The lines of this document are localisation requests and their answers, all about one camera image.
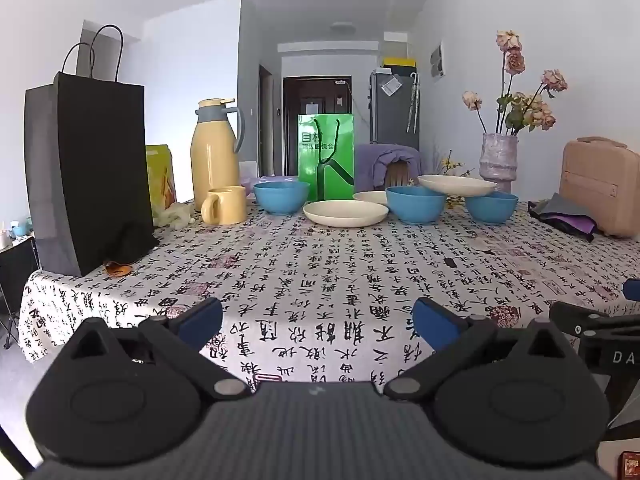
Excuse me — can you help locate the yellow thermos jug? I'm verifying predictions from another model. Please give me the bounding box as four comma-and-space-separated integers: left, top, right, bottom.
191, 98, 246, 212

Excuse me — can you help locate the yellow flower branch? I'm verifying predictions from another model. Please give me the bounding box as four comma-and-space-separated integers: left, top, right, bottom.
434, 150, 476, 209

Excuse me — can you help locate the pink hard case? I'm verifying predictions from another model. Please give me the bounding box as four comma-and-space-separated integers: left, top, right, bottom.
559, 136, 640, 239

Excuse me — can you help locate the grey cloth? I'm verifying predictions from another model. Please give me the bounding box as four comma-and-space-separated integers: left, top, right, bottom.
529, 192, 596, 223

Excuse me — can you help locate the folded umbrella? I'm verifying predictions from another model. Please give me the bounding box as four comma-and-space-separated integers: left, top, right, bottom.
407, 72, 420, 133

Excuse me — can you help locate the black folding table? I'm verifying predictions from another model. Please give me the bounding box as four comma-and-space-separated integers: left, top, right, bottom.
0, 235, 41, 351

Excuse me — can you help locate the lilac ceramic vase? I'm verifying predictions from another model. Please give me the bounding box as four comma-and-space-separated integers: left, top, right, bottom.
479, 133, 519, 195

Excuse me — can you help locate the purple jacket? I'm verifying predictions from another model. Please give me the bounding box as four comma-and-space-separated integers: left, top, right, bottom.
354, 144, 423, 193

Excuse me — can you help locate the wooden chair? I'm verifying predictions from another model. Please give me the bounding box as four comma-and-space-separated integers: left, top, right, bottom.
386, 160, 416, 191

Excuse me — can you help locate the yellow printed box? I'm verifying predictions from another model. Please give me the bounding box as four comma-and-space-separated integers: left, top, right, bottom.
146, 145, 177, 211

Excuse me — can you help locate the green paper bag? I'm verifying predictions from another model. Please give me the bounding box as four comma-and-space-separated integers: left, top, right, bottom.
298, 114, 356, 202

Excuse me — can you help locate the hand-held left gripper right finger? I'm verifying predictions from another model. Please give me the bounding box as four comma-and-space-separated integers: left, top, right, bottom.
382, 296, 576, 403

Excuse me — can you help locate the yellow mug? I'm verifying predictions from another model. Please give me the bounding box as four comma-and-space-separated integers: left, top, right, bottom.
201, 186, 248, 226

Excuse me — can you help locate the blue bowl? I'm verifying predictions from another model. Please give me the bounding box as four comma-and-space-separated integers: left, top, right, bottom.
465, 191, 519, 225
253, 181, 311, 216
385, 186, 447, 225

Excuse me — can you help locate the dried rose bouquet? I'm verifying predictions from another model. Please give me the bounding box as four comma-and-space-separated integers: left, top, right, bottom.
462, 30, 568, 136

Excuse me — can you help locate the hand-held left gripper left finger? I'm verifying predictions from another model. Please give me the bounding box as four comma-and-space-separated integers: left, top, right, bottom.
65, 296, 251, 403

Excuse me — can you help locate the dark interior door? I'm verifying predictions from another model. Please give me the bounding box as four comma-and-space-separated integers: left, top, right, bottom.
259, 65, 275, 176

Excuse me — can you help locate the purple cloth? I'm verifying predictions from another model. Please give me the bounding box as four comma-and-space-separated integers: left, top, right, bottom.
537, 212, 598, 242

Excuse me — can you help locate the dark entrance door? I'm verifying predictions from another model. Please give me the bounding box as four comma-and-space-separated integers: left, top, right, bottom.
282, 76, 352, 176

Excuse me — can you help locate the white crumpled plastic bag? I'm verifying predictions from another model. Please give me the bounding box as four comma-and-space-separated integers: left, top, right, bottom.
152, 200, 193, 228

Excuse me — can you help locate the lilac plastic bag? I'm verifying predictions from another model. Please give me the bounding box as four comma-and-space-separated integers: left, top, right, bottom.
240, 160, 299, 196

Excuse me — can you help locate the black paper bag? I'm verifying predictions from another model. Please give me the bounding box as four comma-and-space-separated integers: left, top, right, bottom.
24, 25, 161, 277

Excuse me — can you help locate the calligraphy printed tablecloth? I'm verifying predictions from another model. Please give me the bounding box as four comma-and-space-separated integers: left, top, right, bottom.
17, 194, 640, 461

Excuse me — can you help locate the grey refrigerator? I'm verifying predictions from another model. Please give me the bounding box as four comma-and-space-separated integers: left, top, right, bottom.
370, 71, 421, 151

